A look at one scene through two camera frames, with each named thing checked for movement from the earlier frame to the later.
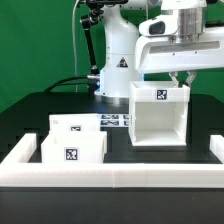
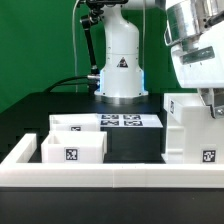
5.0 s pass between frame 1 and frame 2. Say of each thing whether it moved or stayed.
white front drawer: stayed
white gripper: moved
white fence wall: stayed
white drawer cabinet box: moved
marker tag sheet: stayed
